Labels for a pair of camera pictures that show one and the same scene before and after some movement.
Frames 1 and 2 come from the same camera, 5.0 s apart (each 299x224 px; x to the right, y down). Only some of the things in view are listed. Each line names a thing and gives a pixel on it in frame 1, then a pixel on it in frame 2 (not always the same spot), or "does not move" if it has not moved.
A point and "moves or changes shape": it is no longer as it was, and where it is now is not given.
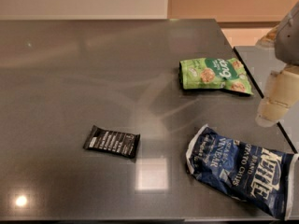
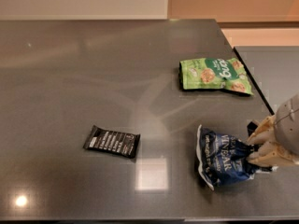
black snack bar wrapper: x=125 y=144 does not move
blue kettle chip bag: x=243 y=170 moves or changes shape
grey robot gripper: x=288 y=44 -> x=288 y=125
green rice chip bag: x=215 y=73 does not move
